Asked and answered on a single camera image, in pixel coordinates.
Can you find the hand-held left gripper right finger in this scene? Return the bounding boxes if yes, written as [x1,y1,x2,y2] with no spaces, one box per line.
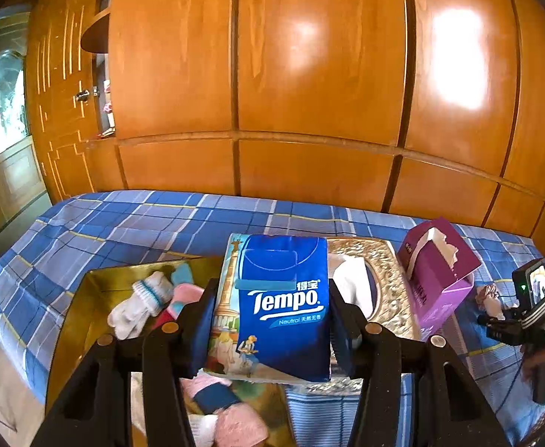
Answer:
[328,278,510,447]

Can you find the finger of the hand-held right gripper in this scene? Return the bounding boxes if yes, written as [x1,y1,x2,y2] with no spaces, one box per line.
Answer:
[477,306,523,348]

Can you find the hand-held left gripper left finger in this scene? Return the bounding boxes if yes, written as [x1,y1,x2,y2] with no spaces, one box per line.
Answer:
[31,277,220,447]

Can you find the blue tissue pack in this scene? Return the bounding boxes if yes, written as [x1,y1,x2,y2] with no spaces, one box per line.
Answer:
[205,233,333,385]

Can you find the gold tray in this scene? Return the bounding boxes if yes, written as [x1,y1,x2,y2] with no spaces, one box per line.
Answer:
[44,256,294,447]

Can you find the person's right hand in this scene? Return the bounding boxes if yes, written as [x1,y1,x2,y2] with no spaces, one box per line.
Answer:
[520,341,545,385]

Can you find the pink sock with blue cuff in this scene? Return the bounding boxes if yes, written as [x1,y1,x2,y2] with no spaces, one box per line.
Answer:
[153,263,207,332]

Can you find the purple tissue box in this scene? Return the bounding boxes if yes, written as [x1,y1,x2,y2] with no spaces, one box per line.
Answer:
[396,216,484,344]

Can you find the ornate gold tissue box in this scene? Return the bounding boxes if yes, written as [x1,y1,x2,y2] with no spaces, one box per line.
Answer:
[326,237,423,386]

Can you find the white socks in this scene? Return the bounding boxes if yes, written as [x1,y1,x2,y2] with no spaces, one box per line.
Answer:
[107,271,176,341]

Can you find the white tissue in purple box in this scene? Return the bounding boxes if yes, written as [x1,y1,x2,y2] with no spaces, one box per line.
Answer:
[405,226,462,274]

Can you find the blue plaid bed sheet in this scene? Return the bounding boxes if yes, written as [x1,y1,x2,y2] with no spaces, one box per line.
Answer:
[0,189,545,447]

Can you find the wooden door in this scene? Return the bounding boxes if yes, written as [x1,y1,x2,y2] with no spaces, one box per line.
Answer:
[23,0,108,205]

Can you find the wooden wardrobe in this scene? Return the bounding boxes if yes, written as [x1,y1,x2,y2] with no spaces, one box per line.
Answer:
[81,0,545,254]

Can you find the glass door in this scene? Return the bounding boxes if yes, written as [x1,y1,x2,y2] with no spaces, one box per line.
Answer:
[0,4,46,245]

